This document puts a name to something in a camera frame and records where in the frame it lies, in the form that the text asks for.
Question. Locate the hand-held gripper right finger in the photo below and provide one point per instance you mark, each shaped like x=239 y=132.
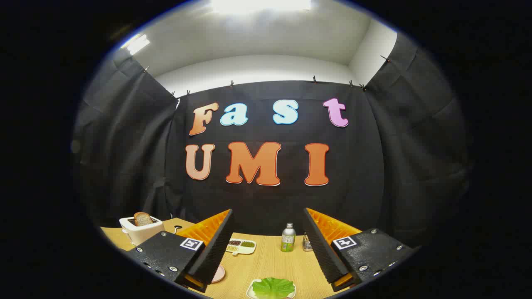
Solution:
x=322 y=249

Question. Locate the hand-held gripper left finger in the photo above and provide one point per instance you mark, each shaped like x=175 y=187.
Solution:
x=216 y=249

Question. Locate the green lettuce leaf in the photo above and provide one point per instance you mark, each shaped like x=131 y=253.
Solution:
x=272 y=287

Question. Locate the toasted bread slice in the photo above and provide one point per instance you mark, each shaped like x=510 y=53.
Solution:
x=143 y=219

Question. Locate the yellow soybeans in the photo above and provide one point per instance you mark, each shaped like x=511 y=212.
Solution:
x=231 y=248

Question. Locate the pink round plate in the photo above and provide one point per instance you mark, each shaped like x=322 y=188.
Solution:
x=219 y=275

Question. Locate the green mung beans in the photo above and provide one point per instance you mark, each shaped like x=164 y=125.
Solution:
x=248 y=244

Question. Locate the white divided tray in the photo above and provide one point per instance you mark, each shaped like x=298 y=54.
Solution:
x=250 y=250

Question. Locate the silver bottle green label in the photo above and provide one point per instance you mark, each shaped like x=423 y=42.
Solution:
x=288 y=241

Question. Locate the white curved plate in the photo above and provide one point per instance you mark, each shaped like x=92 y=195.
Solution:
x=249 y=290

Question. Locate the black backdrop cloth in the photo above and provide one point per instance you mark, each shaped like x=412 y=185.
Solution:
x=266 y=199

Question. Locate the white toaster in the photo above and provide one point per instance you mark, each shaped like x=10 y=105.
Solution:
x=141 y=235

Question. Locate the ceiling light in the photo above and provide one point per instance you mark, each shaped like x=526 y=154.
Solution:
x=137 y=43
x=259 y=4

